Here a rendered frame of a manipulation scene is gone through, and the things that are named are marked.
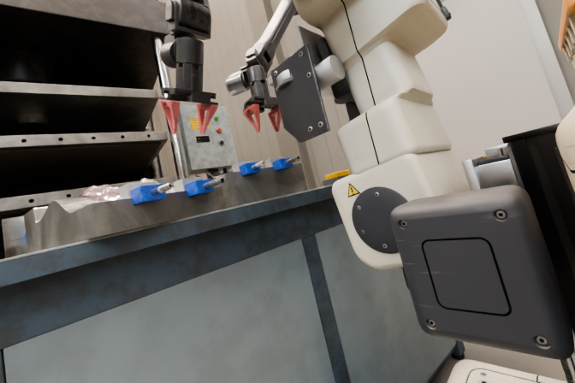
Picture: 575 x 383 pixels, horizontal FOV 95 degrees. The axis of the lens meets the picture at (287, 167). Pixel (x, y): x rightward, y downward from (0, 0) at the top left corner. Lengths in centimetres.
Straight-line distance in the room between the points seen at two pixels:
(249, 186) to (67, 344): 45
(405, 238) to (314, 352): 56
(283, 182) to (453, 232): 54
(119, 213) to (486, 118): 220
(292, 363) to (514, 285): 59
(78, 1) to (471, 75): 237
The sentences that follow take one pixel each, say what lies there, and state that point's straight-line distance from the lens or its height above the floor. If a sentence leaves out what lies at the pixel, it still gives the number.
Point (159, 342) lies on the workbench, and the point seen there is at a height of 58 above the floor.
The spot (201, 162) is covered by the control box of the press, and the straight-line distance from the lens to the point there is 162.
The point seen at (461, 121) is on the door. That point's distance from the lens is 234.
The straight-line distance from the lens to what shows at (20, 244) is 145.
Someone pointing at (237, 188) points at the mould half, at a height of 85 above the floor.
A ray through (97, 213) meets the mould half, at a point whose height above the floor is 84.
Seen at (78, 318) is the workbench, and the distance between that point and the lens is 62.
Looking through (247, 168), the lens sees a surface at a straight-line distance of 69.
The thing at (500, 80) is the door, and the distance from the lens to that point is 233.
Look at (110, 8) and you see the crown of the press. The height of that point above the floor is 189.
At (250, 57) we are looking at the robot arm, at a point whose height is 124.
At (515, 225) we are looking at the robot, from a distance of 30.
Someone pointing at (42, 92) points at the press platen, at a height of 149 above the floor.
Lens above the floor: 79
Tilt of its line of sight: 7 degrees up
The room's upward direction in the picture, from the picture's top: 13 degrees counter-clockwise
